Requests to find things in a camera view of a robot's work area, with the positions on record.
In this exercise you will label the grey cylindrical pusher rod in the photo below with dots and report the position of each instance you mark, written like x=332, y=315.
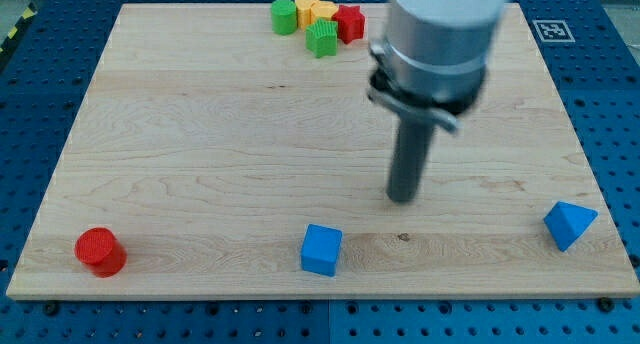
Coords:
x=411, y=149

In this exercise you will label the red cylinder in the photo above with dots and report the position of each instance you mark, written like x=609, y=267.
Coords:
x=99, y=251

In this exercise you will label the blue cube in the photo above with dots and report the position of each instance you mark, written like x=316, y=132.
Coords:
x=320, y=250

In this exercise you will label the green star block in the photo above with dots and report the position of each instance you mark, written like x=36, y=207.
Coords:
x=321, y=38

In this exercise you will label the red star block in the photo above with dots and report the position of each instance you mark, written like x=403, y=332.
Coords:
x=351, y=23

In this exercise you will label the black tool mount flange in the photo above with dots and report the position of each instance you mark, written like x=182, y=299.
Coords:
x=421, y=94

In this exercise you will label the blue triangular prism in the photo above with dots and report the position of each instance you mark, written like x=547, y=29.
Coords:
x=567, y=222

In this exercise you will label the green cylinder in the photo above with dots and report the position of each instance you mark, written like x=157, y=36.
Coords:
x=283, y=17

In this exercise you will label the yellow cylinder block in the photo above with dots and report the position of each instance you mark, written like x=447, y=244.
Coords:
x=303, y=10

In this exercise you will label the wooden board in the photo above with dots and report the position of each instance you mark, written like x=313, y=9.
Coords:
x=207, y=144

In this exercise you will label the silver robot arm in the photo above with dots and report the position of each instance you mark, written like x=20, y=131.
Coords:
x=431, y=62

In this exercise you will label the white fiducial marker tag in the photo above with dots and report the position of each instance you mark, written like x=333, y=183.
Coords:
x=553, y=31

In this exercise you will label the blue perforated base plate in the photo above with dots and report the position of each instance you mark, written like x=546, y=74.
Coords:
x=41, y=89

